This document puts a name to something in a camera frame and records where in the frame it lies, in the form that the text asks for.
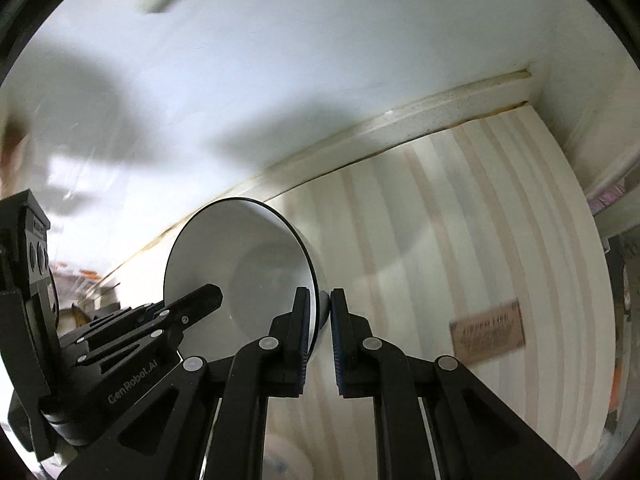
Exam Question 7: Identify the white bowl with dark rim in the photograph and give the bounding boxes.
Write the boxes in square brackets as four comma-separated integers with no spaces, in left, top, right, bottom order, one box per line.
[163,199,331,361]

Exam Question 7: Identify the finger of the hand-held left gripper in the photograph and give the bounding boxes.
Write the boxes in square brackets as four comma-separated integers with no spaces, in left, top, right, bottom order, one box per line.
[60,283,224,366]

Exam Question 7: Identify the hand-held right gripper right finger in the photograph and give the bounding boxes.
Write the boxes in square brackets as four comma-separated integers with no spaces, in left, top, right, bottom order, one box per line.
[330,287,583,480]

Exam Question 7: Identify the glass sliding door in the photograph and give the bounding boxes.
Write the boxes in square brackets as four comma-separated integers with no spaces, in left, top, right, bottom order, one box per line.
[606,230,640,436]

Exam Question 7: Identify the brown cloth label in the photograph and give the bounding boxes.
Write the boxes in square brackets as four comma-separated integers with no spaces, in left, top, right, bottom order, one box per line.
[450,299,527,365]

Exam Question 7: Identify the striped cat print tablecloth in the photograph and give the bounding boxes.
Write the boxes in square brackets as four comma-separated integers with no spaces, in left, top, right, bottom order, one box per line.
[215,105,618,480]

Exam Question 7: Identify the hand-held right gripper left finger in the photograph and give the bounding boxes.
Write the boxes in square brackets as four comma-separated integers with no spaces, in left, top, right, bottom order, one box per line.
[65,286,313,480]

